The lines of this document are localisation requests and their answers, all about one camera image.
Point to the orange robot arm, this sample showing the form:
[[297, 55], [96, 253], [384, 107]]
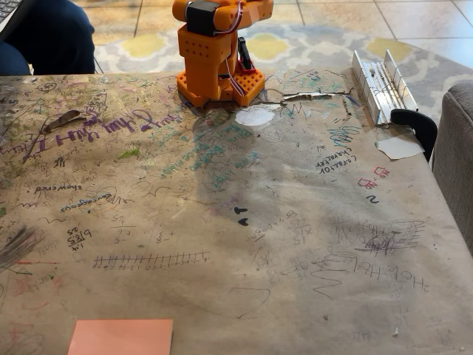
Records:
[[203, 66]]

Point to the white dough disc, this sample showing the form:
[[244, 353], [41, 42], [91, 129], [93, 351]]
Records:
[[255, 117]]

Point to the brown scribbled paper cover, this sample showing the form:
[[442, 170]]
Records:
[[148, 222]]

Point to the black red table clamp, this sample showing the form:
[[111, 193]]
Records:
[[244, 55]]

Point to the grey yellow patterned rug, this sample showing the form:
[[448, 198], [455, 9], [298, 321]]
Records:
[[314, 48]]

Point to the white tape piece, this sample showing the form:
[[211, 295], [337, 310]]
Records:
[[401, 147]]

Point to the pink sticky note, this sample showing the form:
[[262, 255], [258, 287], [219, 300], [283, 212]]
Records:
[[120, 338]]

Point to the grey sofa armrest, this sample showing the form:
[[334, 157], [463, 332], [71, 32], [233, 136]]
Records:
[[456, 148]]

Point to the dark blue trouser leg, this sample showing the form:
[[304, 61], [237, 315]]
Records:
[[59, 40]]

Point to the grey laptop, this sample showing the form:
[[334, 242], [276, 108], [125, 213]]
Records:
[[6, 11]]

